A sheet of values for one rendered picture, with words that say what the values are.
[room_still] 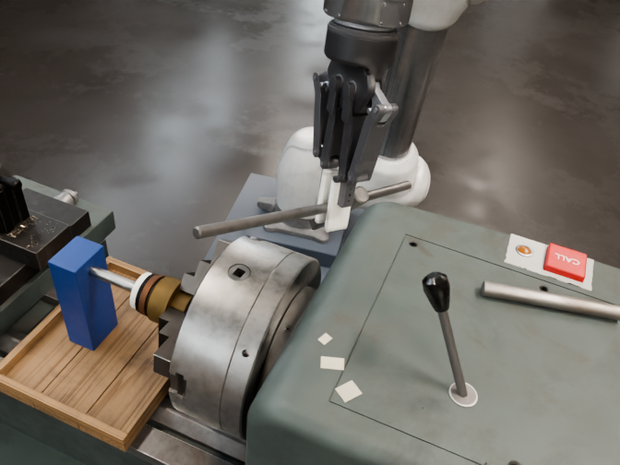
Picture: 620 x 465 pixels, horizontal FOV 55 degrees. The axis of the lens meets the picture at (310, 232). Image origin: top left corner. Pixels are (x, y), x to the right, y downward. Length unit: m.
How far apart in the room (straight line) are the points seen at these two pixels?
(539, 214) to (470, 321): 2.49
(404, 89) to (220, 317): 0.68
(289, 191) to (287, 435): 0.89
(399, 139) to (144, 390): 0.78
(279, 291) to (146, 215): 2.10
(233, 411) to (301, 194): 0.76
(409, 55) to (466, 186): 2.15
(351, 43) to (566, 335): 0.52
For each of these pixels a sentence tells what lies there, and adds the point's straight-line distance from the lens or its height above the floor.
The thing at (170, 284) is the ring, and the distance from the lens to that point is 1.05.
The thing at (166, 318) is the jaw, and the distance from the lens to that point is 1.02.
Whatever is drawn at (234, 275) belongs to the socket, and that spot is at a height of 1.23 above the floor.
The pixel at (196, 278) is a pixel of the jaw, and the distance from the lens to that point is 1.03.
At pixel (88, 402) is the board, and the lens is 1.21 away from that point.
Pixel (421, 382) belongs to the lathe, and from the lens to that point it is 0.79.
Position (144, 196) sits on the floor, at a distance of 3.05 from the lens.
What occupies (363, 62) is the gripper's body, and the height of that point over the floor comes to 1.62.
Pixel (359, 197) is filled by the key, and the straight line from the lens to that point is 0.71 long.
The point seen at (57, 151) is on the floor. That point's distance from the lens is 3.44.
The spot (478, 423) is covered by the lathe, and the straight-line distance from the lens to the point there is 0.78.
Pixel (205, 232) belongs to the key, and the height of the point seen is 1.50.
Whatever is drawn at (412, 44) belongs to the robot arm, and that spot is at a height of 1.40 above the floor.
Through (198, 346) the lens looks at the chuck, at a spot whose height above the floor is 1.18.
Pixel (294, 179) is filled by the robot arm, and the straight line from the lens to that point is 1.51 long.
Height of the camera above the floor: 1.88
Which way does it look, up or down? 41 degrees down
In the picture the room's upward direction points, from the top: 7 degrees clockwise
